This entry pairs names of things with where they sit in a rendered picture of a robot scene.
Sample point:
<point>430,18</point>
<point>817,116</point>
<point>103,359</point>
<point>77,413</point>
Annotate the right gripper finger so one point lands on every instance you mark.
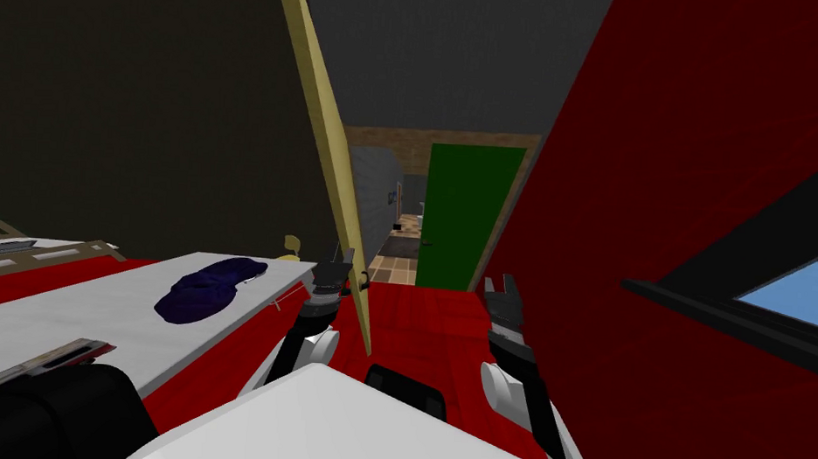
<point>489,287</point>
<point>510,288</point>

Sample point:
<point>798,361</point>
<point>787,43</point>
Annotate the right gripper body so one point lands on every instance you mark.
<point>504,313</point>

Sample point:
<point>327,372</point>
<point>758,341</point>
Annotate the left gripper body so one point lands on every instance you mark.
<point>328,280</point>

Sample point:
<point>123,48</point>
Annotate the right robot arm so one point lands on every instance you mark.
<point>523,382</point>

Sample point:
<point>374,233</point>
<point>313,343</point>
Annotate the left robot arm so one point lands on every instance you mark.
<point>292,349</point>

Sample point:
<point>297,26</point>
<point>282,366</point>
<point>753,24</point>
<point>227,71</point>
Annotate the yellow rounded shape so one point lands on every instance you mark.
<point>292,244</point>

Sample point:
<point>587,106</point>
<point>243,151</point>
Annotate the green door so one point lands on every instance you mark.
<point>465,218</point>

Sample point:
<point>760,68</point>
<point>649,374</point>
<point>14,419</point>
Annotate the dark blue cloth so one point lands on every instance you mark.
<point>210,290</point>

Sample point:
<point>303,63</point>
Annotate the tan door leaf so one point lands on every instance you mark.
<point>330,134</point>

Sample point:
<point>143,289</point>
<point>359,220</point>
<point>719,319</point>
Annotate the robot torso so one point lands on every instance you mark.
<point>328,435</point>

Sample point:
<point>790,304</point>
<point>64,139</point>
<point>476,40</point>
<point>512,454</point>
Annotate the white bed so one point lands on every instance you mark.
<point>96,329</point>

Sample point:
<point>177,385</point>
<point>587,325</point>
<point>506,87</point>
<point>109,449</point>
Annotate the black framed window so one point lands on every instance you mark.
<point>812,293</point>

